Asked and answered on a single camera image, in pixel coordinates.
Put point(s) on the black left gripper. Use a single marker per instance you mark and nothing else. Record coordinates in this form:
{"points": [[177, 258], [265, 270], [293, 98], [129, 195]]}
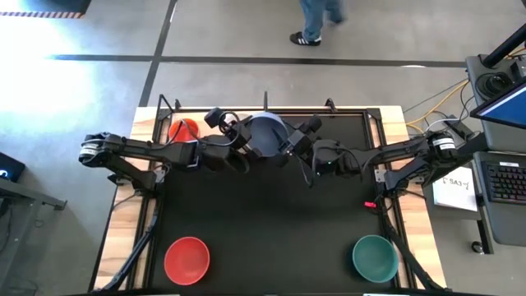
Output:
{"points": [[224, 150]]}

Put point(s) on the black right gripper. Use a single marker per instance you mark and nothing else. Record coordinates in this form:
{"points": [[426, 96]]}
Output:
{"points": [[301, 143]]}

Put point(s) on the large blue bowl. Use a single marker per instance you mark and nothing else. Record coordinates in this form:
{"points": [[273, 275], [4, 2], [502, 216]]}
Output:
{"points": [[269, 133]]}

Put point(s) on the small red plastic bowl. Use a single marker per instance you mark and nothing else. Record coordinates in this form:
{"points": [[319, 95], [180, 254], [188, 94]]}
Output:
{"points": [[181, 129]]}

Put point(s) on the large red bowl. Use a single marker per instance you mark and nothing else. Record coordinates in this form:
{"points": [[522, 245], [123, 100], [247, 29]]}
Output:
{"points": [[187, 261]]}

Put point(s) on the large dark green bowl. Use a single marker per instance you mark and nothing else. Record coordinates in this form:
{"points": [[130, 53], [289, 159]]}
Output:
{"points": [[375, 259]]}

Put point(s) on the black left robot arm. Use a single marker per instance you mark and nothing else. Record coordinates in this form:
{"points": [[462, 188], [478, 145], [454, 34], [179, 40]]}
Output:
{"points": [[144, 148]]}

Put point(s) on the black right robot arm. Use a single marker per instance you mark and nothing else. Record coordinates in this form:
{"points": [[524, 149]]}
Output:
{"points": [[394, 154]]}

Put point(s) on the black table mat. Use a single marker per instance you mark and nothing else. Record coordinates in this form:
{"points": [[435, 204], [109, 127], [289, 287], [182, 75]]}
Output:
{"points": [[267, 214]]}

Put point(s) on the black table clamp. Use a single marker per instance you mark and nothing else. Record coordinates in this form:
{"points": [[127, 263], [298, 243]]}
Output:
{"points": [[177, 104], [330, 104]]}

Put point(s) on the small red clip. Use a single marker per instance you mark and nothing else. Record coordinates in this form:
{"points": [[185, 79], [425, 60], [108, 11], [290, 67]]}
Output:
{"points": [[370, 204]]}

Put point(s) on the person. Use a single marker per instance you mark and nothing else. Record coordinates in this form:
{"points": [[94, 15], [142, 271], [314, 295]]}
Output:
{"points": [[312, 20]]}

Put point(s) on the white paper sheet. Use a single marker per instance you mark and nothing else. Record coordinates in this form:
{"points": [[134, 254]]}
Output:
{"points": [[452, 196]]}

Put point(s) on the black caster wheel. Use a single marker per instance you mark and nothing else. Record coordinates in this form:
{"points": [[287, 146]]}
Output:
{"points": [[476, 247]]}

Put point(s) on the black keyboard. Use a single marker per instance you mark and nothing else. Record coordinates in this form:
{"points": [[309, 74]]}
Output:
{"points": [[507, 183]]}

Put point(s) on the blue screen monitor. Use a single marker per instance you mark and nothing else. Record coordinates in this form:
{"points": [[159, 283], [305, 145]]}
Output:
{"points": [[505, 109]]}

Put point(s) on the grey metal stand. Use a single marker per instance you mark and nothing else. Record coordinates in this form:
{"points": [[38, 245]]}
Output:
{"points": [[24, 195]]}

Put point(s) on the grey monitor cart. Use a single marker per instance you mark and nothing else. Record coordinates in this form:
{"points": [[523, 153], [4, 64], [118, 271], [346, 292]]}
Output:
{"points": [[509, 226]]}

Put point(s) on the black mat with hazard stripe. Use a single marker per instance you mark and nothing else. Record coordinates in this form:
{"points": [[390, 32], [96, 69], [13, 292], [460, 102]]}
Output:
{"points": [[57, 5]]}

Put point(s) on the black box with blue light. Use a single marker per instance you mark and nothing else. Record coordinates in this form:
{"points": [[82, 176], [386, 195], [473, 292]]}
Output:
{"points": [[10, 166]]}

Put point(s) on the dark monitor pole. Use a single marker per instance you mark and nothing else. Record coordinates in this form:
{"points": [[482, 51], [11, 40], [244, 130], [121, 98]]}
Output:
{"points": [[505, 45]]}

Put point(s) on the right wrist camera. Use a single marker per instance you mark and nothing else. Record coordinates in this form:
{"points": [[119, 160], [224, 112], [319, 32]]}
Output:
{"points": [[314, 123]]}

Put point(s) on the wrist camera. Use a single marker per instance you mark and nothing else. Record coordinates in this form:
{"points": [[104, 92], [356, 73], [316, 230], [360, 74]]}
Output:
{"points": [[314, 123], [214, 118]]}

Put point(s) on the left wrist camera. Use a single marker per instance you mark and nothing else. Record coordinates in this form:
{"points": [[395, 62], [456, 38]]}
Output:
{"points": [[214, 118]]}

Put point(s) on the black metal rig frame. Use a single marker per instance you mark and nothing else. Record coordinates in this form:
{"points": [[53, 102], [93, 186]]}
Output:
{"points": [[135, 248]]}

